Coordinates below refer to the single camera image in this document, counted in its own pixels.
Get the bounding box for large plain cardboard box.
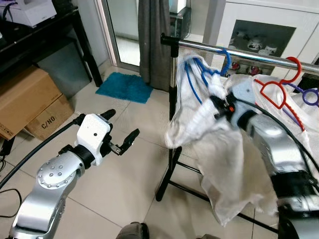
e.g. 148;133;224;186
0;65;63;139

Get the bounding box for black desk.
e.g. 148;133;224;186
0;5;103;88

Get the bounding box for grey curtain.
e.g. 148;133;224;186
138;0;172;90

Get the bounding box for red plastic hanger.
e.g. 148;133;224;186
258;56;306;132

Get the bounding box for cardboard box with black print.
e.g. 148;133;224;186
25;95;75;141

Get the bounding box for white patterned teapot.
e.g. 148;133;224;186
251;38;265;51

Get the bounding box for black metal shelf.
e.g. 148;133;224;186
169;7;191;40

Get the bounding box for blue plastic hanger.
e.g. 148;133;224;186
183;48;233;105

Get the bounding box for metal clothes rack black frame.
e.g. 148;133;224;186
156;33;319;235

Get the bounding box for purple plastic hanger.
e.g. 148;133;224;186
287;82;319;127

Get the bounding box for pale grey right wrist camera mount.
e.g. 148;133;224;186
227;81;261;113

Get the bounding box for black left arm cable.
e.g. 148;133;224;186
0;114;86;191

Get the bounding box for white denim shorts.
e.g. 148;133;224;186
164;52;280;227

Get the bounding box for white desktop appliance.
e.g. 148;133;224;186
0;0;57;28

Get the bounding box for pale sliding door frame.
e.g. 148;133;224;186
97;0;143;70

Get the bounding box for dark robot left foot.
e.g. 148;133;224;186
116;222;150;239

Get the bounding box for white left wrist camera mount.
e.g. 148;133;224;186
77;114;113;166

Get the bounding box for teal floor mat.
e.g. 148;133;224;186
96;72;154;104

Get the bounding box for black floor cable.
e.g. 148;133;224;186
0;201;23;220

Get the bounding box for white glass door cabinet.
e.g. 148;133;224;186
202;0;319;80

